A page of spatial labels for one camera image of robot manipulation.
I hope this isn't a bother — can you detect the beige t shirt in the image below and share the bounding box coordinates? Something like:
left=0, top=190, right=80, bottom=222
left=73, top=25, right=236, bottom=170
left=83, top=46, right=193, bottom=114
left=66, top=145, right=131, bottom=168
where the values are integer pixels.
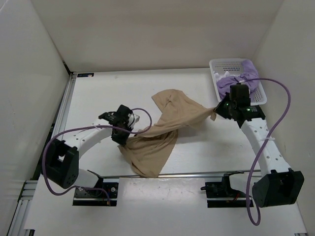
left=118, top=89, right=216, bottom=178

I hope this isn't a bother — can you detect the blue label sticker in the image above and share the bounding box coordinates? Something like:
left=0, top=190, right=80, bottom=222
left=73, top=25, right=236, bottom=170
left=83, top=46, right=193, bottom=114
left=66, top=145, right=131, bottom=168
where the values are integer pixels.
left=77, top=73, right=94, bottom=78

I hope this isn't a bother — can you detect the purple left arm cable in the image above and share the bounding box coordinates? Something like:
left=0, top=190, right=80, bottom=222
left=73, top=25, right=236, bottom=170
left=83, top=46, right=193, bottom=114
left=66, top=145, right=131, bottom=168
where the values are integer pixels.
left=43, top=108, right=152, bottom=206

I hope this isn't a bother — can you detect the white plastic basket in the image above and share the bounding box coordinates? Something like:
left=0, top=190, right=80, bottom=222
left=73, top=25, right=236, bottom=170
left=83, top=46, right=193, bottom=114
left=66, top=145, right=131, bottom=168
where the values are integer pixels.
left=209, top=58, right=267, bottom=105

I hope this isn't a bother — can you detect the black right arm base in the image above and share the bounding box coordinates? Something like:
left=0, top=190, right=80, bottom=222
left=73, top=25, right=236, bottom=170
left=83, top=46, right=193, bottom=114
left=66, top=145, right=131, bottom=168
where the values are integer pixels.
left=200, top=171, right=248, bottom=208

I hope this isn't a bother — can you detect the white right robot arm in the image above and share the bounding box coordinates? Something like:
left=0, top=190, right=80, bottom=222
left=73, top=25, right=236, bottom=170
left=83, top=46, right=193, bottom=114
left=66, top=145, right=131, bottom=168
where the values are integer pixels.
left=215, top=93, right=304, bottom=207

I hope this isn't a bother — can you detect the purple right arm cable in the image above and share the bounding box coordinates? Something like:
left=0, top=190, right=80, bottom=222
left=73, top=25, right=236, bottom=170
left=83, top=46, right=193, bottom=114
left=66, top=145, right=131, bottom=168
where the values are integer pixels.
left=236, top=77, right=291, bottom=226

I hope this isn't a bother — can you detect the white crumpled cloth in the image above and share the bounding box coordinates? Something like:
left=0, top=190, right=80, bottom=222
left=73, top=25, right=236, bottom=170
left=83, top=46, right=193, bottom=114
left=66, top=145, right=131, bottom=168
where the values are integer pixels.
left=214, top=71, right=231, bottom=81

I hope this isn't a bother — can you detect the aluminium table edge rail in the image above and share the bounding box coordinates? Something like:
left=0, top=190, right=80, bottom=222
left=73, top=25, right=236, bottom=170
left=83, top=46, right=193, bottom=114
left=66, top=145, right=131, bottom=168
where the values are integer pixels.
left=7, top=71, right=281, bottom=236

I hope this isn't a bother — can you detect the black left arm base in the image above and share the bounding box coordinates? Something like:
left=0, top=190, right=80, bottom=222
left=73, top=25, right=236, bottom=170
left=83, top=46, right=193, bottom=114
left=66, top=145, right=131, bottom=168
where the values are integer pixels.
left=72, top=179, right=119, bottom=207

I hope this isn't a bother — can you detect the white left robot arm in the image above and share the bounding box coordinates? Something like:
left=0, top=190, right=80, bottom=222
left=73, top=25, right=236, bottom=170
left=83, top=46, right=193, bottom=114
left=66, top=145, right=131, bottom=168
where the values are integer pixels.
left=42, top=105, right=140, bottom=197

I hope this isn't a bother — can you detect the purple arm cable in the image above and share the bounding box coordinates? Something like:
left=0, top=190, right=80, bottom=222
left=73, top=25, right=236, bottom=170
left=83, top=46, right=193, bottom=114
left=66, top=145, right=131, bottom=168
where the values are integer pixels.
left=236, top=77, right=291, bottom=226
left=43, top=108, right=152, bottom=206

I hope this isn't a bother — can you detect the purple t shirt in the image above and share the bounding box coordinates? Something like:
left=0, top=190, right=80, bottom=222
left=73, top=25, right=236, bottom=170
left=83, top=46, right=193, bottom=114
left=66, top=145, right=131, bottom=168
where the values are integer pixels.
left=217, top=59, right=259, bottom=102

